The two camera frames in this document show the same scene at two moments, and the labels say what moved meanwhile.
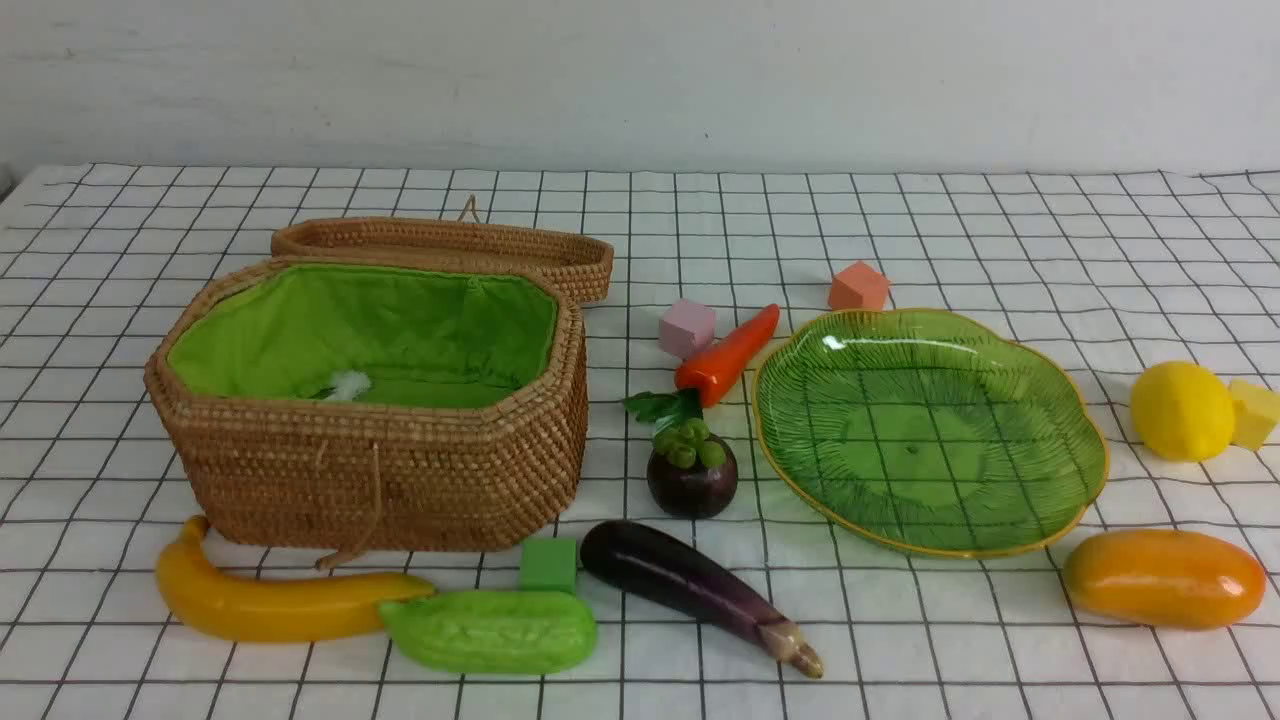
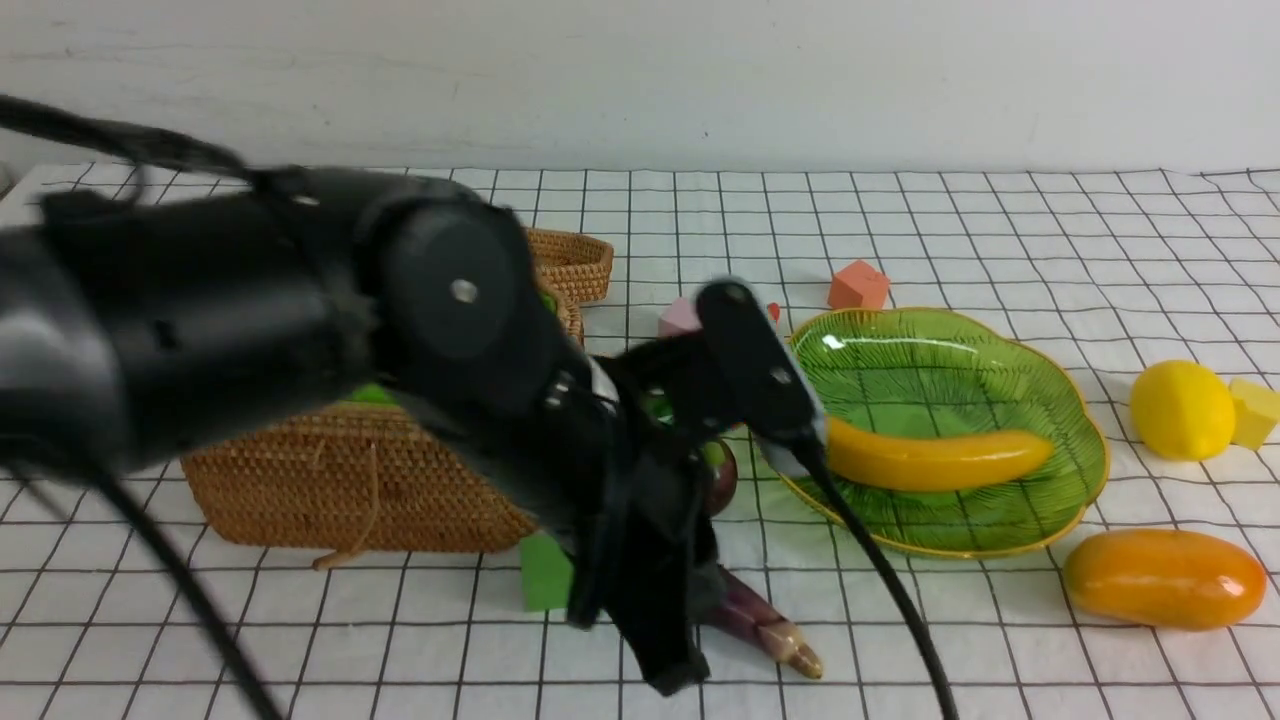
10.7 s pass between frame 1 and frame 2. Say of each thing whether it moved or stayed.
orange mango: stayed
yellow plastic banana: moved
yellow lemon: stayed
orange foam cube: stayed
